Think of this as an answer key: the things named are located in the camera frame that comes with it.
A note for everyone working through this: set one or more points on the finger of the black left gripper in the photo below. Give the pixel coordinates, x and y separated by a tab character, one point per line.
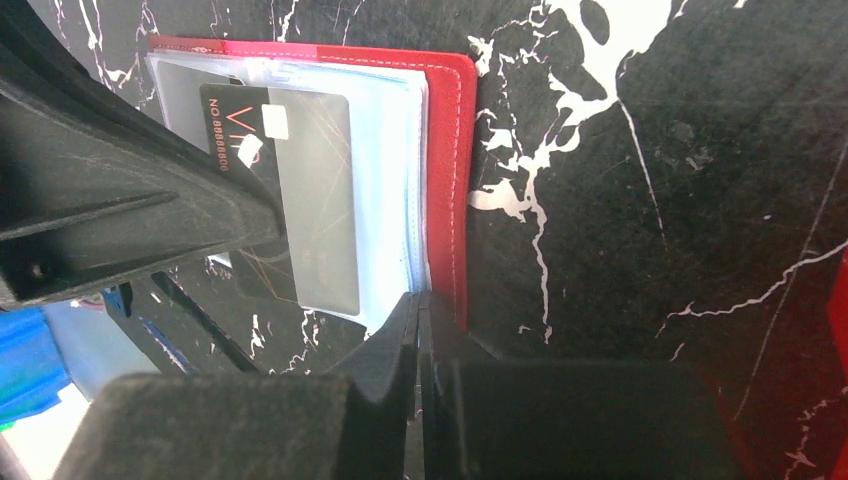
85	206
32	43

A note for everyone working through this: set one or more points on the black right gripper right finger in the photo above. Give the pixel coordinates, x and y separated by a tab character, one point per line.
485	418

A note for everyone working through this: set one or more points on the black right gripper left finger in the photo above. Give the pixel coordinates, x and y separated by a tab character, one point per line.
347	423

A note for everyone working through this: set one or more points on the red card holder wallet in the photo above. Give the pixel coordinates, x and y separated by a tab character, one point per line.
411	126

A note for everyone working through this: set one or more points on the red plastic tray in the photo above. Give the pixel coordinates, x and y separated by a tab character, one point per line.
837	313

